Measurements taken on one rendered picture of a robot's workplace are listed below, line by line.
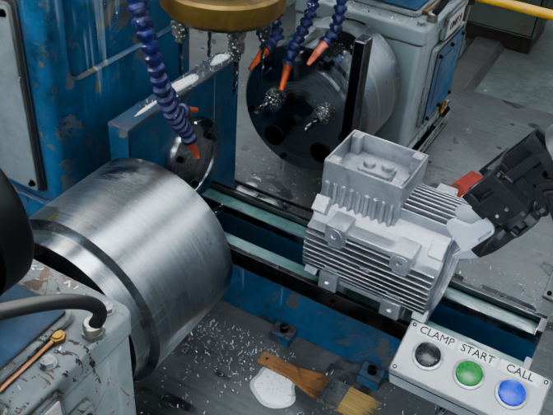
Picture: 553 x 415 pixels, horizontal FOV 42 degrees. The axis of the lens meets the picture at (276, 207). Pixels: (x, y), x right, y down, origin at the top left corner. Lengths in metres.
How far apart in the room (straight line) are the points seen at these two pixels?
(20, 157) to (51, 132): 0.10
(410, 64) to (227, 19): 0.56
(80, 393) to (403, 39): 0.95
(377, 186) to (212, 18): 0.32
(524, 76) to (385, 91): 2.80
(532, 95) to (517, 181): 3.05
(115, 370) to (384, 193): 0.43
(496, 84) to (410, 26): 2.55
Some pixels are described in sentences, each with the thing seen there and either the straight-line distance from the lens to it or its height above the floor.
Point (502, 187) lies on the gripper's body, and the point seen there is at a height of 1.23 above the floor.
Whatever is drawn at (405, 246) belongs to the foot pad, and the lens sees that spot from 1.00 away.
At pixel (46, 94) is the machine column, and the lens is 1.11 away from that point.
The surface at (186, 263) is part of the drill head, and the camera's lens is 0.89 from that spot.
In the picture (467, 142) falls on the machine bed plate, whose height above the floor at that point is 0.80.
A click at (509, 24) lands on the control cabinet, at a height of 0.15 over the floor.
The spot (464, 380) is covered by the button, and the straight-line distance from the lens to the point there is 0.86.
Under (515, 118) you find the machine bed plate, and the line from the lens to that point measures 1.95.
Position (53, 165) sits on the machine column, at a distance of 1.18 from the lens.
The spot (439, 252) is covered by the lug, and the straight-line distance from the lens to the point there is 0.99.
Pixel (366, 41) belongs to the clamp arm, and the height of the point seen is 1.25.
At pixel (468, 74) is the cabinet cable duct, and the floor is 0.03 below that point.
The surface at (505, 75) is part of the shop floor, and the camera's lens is 4.08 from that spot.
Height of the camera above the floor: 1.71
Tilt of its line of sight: 38 degrees down
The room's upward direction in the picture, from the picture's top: 5 degrees clockwise
